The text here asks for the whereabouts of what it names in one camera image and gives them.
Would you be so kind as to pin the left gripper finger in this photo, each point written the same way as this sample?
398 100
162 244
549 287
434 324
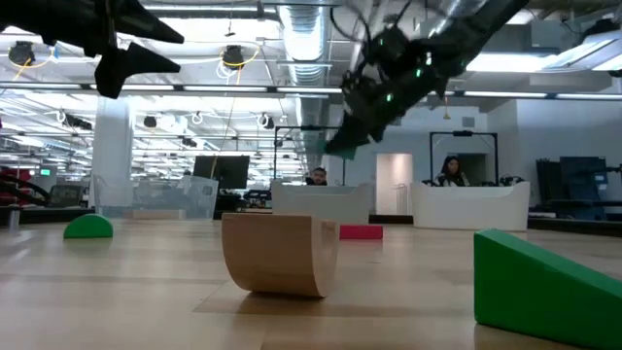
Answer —
146 22
126 65

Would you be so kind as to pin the red rectangular block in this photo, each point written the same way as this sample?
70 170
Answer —
360 232

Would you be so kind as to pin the wooden arch block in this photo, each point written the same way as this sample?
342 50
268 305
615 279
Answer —
279 253

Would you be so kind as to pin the green half-round block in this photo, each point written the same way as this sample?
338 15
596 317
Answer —
88 227

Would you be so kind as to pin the green wedge block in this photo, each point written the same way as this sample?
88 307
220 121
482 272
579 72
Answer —
534 291

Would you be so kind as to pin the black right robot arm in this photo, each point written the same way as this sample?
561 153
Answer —
476 29

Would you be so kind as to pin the background black robot arm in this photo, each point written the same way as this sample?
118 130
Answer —
428 183
512 181

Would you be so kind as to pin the person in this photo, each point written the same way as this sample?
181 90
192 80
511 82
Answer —
452 172
318 176

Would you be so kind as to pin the white doorway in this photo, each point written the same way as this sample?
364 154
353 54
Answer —
393 185

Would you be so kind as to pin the grey plastic bin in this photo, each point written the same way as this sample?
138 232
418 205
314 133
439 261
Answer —
321 204

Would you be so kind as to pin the white room pillar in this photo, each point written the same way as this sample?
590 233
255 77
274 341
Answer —
113 150

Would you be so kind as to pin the long ceiling light bar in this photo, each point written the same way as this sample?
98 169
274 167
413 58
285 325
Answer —
218 88

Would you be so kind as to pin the white plastic bin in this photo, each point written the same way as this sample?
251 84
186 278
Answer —
469 206

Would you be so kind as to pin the clear plastic bin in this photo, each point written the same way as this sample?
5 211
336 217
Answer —
160 194

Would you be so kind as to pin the black computer monitor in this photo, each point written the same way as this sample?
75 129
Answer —
221 171

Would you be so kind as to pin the blue and black equipment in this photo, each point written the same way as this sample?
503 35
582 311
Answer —
580 185

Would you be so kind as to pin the black background rig frame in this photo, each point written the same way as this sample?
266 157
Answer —
311 128
461 133

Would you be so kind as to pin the silver ribbed air duct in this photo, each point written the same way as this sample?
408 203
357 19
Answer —
303 39

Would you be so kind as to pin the small grey metal post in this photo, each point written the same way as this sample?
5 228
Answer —
13 219

